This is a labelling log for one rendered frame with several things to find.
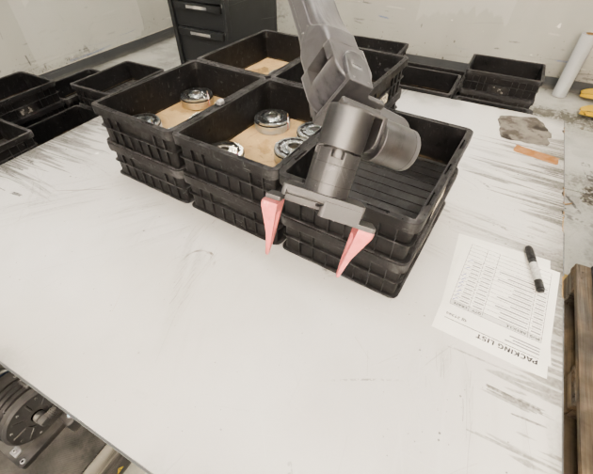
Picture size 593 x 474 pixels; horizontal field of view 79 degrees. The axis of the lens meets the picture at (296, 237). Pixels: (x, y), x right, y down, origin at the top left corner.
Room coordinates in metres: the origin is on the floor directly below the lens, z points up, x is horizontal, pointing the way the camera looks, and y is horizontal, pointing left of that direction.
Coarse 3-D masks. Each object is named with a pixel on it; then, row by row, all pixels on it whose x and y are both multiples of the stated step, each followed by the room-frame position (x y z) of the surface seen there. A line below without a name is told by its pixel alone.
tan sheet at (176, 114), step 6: (180, 102) 1.15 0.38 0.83; (168, 108) 1.10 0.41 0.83; (174, 108) 1.10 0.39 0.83; (180, 108) 1.10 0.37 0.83; (156, 114) 1.07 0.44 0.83; (162, 114) 1.07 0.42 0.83; (168, 114) 1.07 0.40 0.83; (174, 114) 1.07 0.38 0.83; (180, 114) 1.07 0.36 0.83; (186, 114) 1.07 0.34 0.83; (192, 114) 1.07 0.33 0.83; (162, 120) 1.02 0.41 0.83; (168, 120) 1.02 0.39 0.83; (174, 120) 1.02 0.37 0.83; (180, 120) 1.02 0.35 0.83; (168, 126) 0.99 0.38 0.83
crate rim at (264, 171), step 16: (272, 80) 1.08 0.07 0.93; (240, 96) 0.97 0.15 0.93; (208, 112) 0.87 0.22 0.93; (320, 128) 0.79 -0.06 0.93; (176, 144) 0.75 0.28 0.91; (192, 144) 0.72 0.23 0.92; (208, 144) 0.71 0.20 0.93; (304, 144) 0.71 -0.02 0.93; (224, 160) 0.67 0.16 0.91; (240, 160) 0.65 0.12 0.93; (288, 160) 0.65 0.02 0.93; (272, 176) 0.61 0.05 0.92
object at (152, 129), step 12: (192, 60) 1.24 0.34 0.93; (168, 72) 1.14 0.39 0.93; (240, 72) 1.14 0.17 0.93; (144, 84) 1.06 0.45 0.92; (252, 84) 1.05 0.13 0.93; (108, 96) 0.96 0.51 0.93; (228, 96) 0.97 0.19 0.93; (96, 108) 0.90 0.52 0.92; (108, 108) 0.89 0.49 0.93; (120, 120) 0.85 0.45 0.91; (132, 120) 0.83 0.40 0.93; (144, 120) 0.82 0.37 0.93; (144, 132) 0.81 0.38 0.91; (156, 132) 0.78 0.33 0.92; (168, 132) 0.77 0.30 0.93
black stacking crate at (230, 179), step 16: (256, 96) 1.02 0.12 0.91; (272, 96) 1.07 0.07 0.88; (288, 96) 1.04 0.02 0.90; (304, 96) 1.01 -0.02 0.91; (224, 112) 0.90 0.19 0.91; (240, 112) 0.96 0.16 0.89; (256, 112) 1.02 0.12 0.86; (288, 112) 1.04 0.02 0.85; (304, 112) 1.01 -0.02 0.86; (192, 128) 0.80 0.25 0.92; (208, 128) 0.85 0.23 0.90; (224, 128) 0.90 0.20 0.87; (240, 128) 0.95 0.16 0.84; (192, 160) 0.74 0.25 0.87; (208, 160) 0.72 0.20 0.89; (192, 176) 0.74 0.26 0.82; (208, 176) 0.72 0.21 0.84; (224, 176) 0.69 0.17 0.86; (240, 176) 0.67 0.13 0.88; (256, 176) 0.64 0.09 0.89; (240, 192) 0.66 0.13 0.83; (256, 192) 0.64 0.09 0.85
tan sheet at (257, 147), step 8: (296, 120) 1.02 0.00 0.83; (248, 128) 0.98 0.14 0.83; (296, 128) 0.98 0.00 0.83; (240, 136) 0.93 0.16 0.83; (248, 136) 0.93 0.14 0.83; (256, 136) 0.93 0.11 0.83; (264, 136) 0.93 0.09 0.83; (272, 136) 0.93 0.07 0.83; (280, 136) 0.93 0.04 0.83; (288, 136) 0.93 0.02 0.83; (240, 144) 0.88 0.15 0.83; (248, 144) 0.88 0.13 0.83; (256, 144) 0.88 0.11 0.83; (264, 144) 0.88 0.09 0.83; (272, 144) 0.88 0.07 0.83; (248, 152) 0.84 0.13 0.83; (256, 152) 0.84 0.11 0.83; (264, 152) 0.84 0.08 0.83; (272, 152) 0.84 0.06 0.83; (256, 160) 0.80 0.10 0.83; (264, 160) 0.80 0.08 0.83; (272, 160) 0.80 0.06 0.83
